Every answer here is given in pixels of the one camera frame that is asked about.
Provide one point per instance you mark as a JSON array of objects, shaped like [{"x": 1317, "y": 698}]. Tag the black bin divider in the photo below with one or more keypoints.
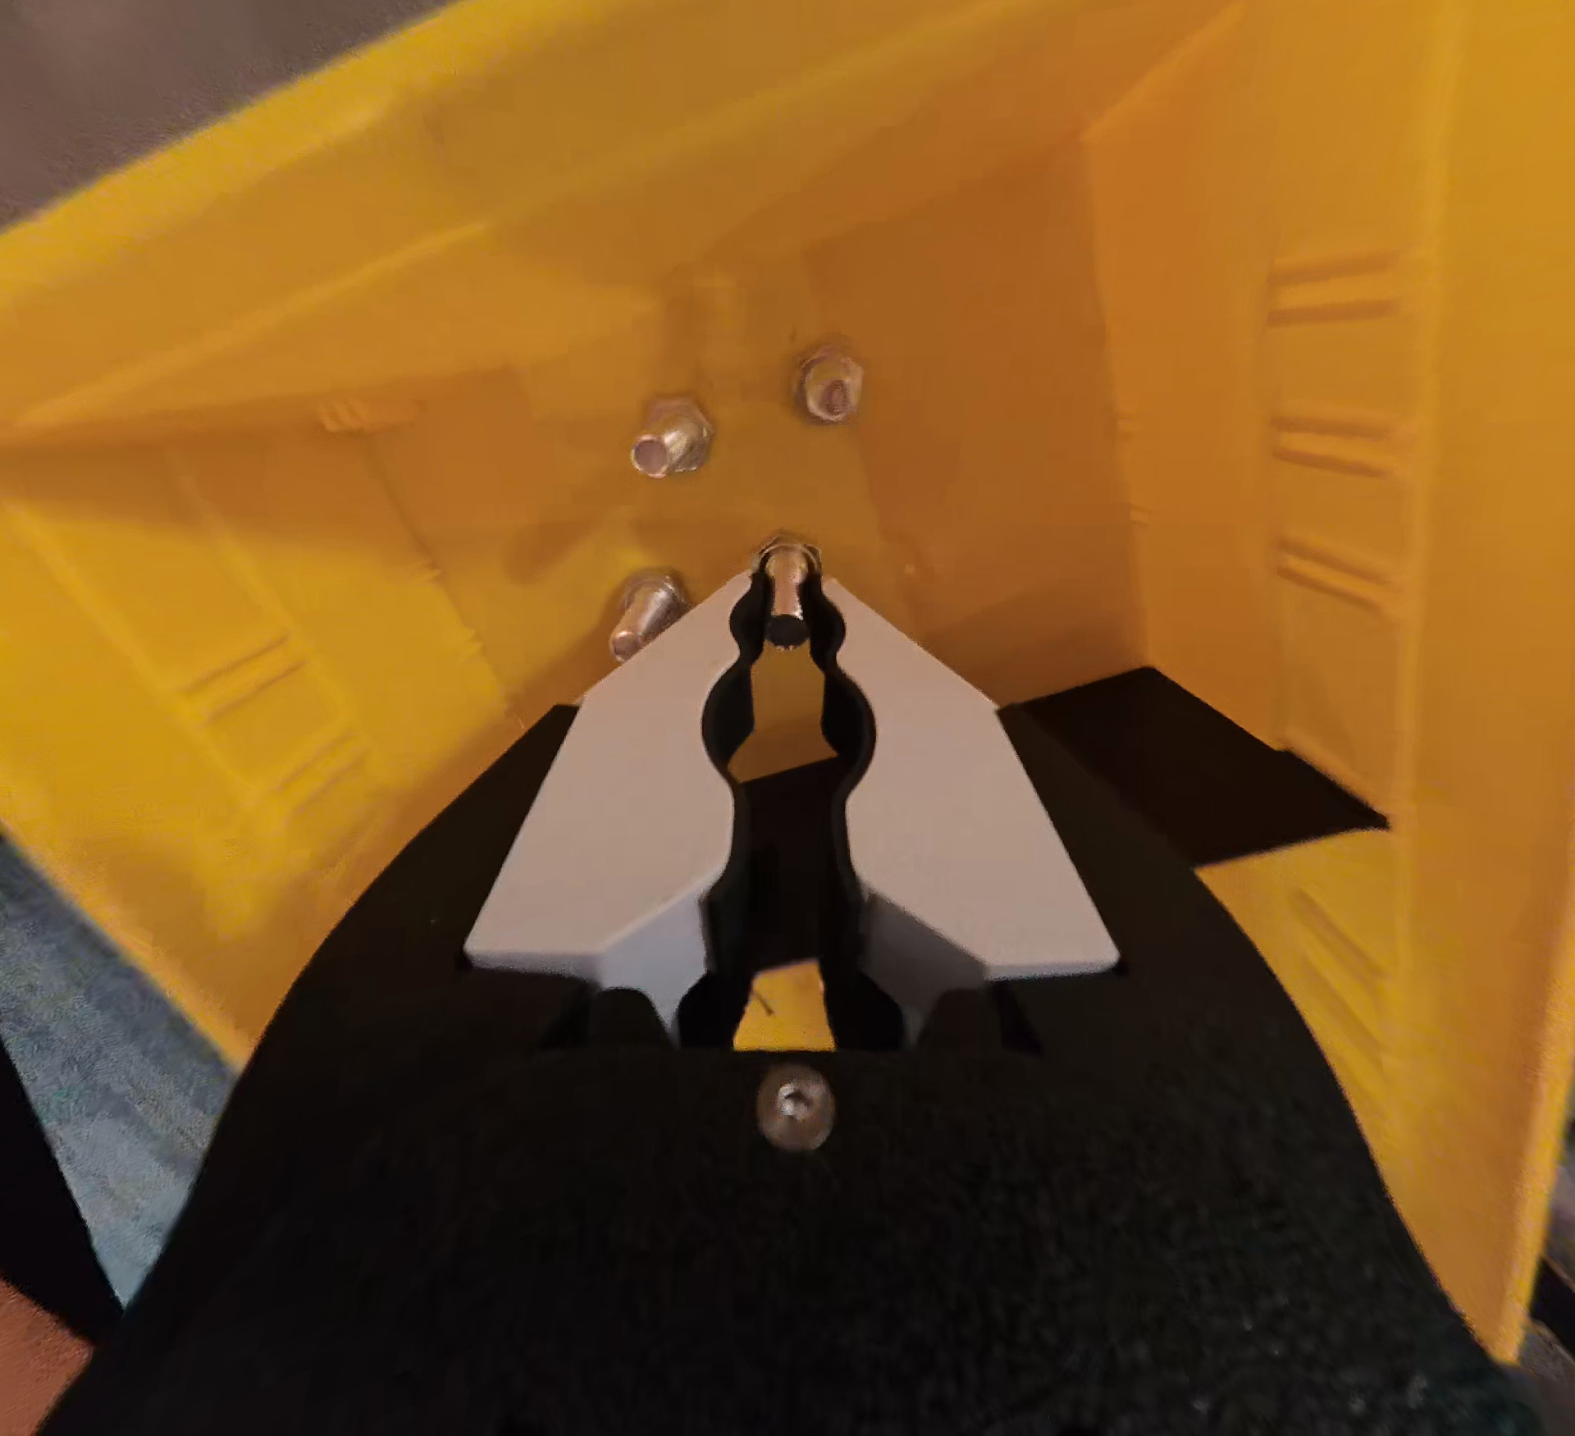
[{"x": 1181, "y": 765}]

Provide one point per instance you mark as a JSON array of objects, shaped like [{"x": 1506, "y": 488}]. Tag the steel hex bolt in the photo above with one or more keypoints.
[
  {"x": 830, "y": 385},
  {"x": 646, "y": 611},
  {"x": 784, "y": 593},
  {"x": 671, "y": 437}
]

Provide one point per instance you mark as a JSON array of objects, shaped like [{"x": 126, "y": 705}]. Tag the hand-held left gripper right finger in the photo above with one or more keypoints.
[{"x": 971, "y": 833}]

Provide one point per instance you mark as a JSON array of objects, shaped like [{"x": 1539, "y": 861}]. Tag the yellow plastic bin with divider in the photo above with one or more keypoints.
[{"x": 984, "y": 168}]

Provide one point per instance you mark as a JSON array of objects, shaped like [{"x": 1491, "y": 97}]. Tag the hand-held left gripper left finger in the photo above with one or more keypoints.
[{"x": 602, "y": 821}]

